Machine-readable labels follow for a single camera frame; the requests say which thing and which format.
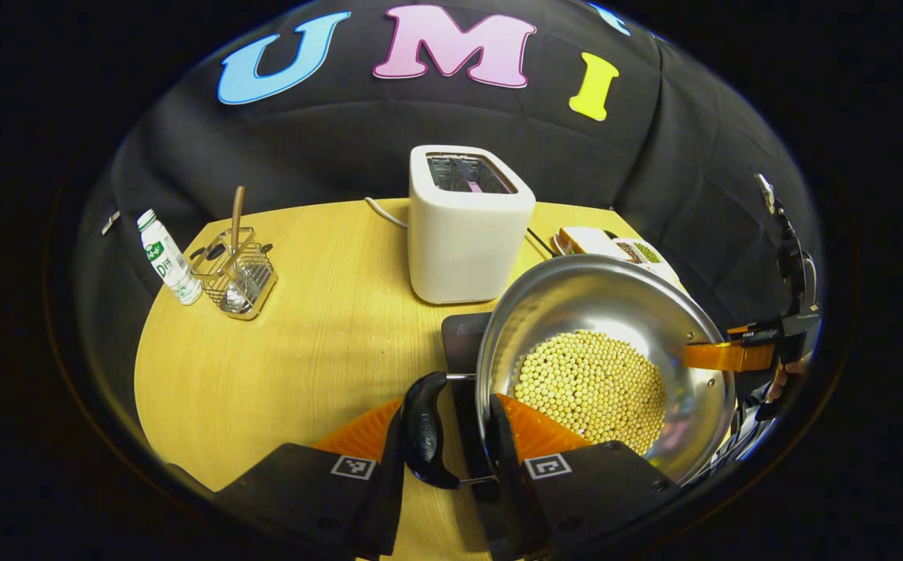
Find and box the white toaster cable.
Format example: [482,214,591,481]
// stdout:
[363,196,411,230]

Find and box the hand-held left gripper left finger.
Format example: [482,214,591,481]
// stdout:
[212,398,407,560]

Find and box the white bottle with green label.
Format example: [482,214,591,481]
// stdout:
[136,209,204,306]

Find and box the white toaster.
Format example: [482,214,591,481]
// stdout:
[408,144,537,305]

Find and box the steel pot with black handles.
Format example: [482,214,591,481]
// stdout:
[400,254,736,490]

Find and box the toy sandwich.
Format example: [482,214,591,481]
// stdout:
[556,226,631,258]

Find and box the white divided dish with beans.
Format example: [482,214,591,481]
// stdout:
[613,238,682,285]

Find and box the black induction cooktop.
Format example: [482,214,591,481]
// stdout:
[441,312,514,560]

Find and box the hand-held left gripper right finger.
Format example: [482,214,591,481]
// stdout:
[483,393,683,561]

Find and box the wooden handled utensil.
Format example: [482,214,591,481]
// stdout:
[230,185,246,254]

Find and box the pile of yellow soybeans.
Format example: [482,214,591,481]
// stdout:
[512,330,668,457]

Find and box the black backdrop cloth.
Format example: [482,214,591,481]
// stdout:
[69,0,826,328]

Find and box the wire utensil basket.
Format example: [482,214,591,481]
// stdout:
[190,226,279,321]

